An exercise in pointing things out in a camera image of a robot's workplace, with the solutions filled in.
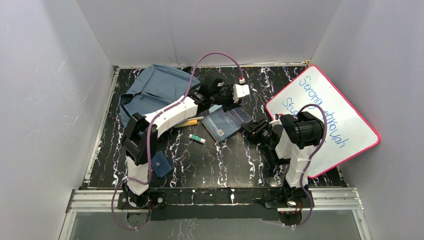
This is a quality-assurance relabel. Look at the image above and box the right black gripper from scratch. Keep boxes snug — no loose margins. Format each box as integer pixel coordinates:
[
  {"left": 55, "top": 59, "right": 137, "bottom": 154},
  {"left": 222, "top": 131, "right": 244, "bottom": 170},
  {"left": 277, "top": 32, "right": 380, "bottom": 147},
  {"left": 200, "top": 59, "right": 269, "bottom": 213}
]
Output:
[{"left": 241, "top": 116, "right": 276, "bottom": 149}]

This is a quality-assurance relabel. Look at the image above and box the dark blue notebook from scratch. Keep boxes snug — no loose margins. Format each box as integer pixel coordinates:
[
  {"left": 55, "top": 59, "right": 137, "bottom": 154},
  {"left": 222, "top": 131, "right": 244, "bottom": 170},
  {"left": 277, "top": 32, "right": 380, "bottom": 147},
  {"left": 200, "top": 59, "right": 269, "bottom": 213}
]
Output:
[{"left": 202, "top": 107, "right": 253, "bottom": 143}]

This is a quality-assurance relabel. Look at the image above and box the green white glue stick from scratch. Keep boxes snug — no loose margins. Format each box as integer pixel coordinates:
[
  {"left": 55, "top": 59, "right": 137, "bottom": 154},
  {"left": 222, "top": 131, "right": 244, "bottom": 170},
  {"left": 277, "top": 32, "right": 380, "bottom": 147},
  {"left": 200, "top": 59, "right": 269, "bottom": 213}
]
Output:
[{"left": 189, "top": 134, "right": 206, "bottom": 144}]

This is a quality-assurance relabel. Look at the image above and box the blue student backpack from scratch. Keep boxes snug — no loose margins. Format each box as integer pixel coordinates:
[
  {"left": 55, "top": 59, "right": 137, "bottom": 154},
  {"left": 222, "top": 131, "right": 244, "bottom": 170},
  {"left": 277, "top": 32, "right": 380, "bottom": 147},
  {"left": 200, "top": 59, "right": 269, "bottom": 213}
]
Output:
[{"left": 119, "top": 64, "right": 191, "bottom": 127}]

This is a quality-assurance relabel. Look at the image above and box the teal eraser case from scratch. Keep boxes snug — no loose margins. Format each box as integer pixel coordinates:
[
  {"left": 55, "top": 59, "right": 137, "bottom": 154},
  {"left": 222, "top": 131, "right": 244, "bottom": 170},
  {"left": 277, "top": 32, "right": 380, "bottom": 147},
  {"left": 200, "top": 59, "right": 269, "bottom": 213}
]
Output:
[{"left": 208, "top": 104, "right": 222, "bottom": 114}]

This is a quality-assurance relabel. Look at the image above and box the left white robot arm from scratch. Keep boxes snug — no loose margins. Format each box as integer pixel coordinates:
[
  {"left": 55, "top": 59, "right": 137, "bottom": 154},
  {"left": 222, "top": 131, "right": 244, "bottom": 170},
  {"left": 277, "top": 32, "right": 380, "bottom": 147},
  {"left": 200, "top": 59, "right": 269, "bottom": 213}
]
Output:
[{"left": 121, "top": 78, "right": 250, "bottom": 208}]

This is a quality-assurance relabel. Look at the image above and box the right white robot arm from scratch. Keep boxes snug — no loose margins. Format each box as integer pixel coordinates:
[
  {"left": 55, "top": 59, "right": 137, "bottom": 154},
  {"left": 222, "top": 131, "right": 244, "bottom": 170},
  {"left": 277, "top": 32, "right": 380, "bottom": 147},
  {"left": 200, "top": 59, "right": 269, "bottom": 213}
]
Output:
[{"left": 241, "top": 111, "right": 325, "bottom": 207}]

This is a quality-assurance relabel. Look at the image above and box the white pen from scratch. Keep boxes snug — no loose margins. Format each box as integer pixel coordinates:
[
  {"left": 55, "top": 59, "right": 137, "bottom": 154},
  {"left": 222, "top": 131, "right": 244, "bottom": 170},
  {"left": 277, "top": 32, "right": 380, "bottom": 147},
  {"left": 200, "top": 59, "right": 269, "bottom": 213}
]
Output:
[{"left": 187, "top": 116, "right": 205, "bottom": 121}]

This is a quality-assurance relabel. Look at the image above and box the yellow orange highlighter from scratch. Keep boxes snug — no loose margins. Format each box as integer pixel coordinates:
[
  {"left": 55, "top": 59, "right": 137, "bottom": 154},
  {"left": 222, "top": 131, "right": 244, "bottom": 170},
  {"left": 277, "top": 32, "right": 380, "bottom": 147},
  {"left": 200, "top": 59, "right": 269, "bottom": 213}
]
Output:
[{"left": 174, "top": 119, "right": 198, "bottom": 128}]

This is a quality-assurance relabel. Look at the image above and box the pink framed whiteboard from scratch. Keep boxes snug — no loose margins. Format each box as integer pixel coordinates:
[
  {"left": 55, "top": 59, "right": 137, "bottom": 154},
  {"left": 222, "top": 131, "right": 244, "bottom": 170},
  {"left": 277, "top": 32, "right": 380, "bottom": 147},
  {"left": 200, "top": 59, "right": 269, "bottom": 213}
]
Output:
[{"left": 265, "top": 65, "right": 381, "bottom": 178}]

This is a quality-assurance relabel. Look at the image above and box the navy snap wallet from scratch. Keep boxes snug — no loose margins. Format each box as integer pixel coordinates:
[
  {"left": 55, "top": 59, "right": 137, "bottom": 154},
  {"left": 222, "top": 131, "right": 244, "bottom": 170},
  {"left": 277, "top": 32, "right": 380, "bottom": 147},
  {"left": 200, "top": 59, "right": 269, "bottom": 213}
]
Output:
[{"left": 151, "top": 151, "right": 174, "bottom": 179}]

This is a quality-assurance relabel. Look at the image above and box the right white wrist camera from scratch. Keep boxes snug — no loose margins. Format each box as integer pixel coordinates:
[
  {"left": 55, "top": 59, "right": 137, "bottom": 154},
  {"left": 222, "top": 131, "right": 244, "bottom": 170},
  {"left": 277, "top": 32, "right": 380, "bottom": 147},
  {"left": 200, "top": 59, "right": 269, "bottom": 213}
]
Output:
[{"left": 269, "top": 119, "right": 281, "bottom": 127}]

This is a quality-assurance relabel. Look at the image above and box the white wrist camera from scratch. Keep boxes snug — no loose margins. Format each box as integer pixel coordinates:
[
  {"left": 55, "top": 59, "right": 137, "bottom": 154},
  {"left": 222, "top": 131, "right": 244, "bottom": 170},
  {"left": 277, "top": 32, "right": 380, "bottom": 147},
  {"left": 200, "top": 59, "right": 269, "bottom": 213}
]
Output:
[
  {"left": 232, "top": 84, "right": 250, "bottom": 103},
  {"left": 269, "top": 119, "right": 281, "bottom": 127}
]

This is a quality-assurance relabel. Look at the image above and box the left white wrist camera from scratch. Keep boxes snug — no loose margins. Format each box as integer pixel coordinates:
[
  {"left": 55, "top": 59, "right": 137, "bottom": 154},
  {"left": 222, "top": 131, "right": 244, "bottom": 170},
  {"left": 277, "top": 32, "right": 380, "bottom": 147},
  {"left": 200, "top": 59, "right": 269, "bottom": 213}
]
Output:
[{"left": 232, "top": 84, "right": 250, "bottom": 103}]

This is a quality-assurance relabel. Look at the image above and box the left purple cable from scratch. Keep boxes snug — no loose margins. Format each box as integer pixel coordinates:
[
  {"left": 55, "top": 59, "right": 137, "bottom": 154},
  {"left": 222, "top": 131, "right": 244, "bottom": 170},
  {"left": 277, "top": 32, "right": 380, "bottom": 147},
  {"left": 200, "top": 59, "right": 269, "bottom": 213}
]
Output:
[{"left": 111, "top": 51, "right": 247, "bottom": 232}]

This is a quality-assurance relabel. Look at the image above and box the black front rail frame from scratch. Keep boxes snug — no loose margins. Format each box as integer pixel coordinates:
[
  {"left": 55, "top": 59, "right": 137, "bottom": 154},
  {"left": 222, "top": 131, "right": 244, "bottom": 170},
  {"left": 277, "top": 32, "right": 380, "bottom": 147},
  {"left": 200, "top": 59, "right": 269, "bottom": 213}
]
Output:
[{"left": 145, "top": 187, "right": 292, "bottom": 222}]

